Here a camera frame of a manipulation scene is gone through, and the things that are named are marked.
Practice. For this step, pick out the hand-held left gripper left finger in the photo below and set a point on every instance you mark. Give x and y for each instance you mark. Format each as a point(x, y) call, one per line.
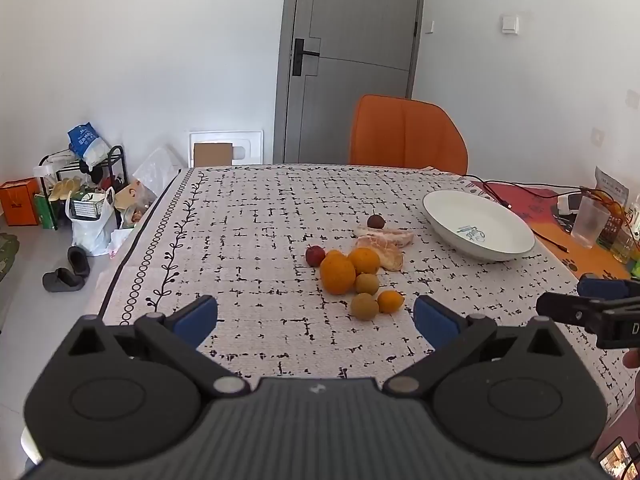
point(197, 319)

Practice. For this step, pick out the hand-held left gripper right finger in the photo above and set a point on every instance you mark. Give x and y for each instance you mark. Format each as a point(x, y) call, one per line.
point(434, 321)

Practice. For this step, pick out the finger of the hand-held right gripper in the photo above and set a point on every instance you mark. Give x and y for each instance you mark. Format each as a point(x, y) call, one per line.
point(602, 287)
point(565, 308)

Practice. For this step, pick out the small orange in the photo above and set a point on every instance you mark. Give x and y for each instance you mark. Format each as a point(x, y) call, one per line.
point(390, 302)

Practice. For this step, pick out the brown kiwi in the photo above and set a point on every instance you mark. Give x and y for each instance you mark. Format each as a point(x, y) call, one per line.
point(367, 284)
point(364, 306)

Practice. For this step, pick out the round orange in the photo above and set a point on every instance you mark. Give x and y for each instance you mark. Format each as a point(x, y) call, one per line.
point(365, 259)

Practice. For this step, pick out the large oval orange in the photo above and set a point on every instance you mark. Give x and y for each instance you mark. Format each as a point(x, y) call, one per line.
point(337, 275)

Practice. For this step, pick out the dark maroon fruit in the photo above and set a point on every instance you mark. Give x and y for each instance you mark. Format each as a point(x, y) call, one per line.
point(375, 221)

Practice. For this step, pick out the small red fruit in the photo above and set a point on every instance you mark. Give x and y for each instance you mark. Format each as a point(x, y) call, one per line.
point(315, 256)

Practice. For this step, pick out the person's right hand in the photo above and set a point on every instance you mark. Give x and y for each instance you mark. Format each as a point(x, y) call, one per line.
point(633, 359)

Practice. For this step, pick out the clear plastic bottle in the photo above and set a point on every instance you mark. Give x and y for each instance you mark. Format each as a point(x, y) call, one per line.
point(625, 242)

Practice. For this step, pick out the ribbed glass cup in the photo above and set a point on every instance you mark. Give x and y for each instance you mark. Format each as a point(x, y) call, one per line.
point(590, 222)

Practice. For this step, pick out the white charger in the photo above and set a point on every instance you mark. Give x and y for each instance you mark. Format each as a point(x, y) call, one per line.
point(569, 205)

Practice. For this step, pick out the grey snack bag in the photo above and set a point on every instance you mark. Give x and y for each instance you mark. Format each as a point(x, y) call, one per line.
point(611, 184)

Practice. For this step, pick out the orange and red table mat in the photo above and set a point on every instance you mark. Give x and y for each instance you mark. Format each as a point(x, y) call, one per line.
point(530, 206)

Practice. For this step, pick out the smartphone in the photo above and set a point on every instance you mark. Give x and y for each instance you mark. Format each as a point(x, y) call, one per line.
point(616, 457)

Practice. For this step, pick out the grey slipper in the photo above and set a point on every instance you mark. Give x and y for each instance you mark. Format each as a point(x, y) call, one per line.
point(79, 261)
point(62, 281)

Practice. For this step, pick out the white plastic bag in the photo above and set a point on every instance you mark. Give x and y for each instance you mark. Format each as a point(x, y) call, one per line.
point(90, 235)

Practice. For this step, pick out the brown paper bag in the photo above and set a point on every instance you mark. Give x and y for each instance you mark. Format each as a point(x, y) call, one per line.
point(131, 197)

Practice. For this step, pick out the clear plastic bag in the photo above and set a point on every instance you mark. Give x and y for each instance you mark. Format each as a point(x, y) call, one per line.
point(157, 170)

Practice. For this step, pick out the brown cardboard piece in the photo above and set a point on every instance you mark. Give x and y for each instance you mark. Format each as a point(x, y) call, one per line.
point(212, 155)

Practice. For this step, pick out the black shoe rack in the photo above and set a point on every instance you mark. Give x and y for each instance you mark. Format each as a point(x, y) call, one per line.
point(119, 160)

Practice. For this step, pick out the yellow slippers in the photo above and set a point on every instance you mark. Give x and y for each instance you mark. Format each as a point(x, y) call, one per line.
point(65, 188)

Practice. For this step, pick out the white foam packaging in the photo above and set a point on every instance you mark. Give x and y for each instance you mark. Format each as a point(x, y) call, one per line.
point(250, 140)

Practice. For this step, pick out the green box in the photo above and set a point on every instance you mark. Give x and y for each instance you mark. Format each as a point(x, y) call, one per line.
point(44, 212)

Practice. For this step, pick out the orange chair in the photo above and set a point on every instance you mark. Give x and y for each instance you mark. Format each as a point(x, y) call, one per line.
point(407, 132)

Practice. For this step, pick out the blue and white bag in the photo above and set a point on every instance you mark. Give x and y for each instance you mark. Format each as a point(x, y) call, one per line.
point(87, 142)

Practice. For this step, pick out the orange box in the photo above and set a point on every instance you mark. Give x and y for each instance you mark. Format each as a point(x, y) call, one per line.
point(19, 202)

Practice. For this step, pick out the grey door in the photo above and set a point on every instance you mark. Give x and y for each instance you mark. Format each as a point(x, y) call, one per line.
point(350, 35)

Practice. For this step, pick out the white wall socket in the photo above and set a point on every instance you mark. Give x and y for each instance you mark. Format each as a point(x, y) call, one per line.
point(598, 135)

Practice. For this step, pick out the white wall cover plate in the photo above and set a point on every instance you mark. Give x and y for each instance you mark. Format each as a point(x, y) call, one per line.
point(633, 98)

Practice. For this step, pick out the white light switch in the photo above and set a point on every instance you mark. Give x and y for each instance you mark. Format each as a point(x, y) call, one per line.
point(510, 24)

